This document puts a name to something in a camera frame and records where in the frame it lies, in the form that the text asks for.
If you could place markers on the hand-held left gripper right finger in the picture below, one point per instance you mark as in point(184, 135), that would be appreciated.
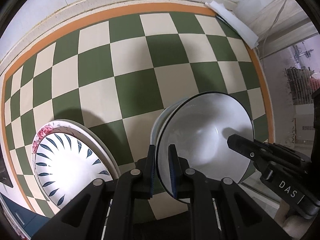
point(172, 170)

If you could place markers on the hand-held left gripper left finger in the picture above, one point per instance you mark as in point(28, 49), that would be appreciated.
point(151, 170)

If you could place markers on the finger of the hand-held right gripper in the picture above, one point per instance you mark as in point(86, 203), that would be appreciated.
point(247, 147)

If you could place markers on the plain white dark-rim bowl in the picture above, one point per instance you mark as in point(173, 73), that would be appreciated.
point(200, 130)

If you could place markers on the white dark-rim flower-print bowl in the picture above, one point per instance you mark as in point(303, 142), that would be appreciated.
point(163, 112)

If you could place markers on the white plate blue leaf stripes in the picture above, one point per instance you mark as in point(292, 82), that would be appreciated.
point(65, 170)

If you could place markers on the white pink-rose plate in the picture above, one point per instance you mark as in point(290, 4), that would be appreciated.
point(46, 131)

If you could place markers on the glass sliding door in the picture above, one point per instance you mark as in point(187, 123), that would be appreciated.
point(287, 92)

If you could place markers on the green cream checkered mat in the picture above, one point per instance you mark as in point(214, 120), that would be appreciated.
point(100, 75)

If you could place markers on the folded white cloth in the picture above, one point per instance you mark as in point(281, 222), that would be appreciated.
point(237, 25)

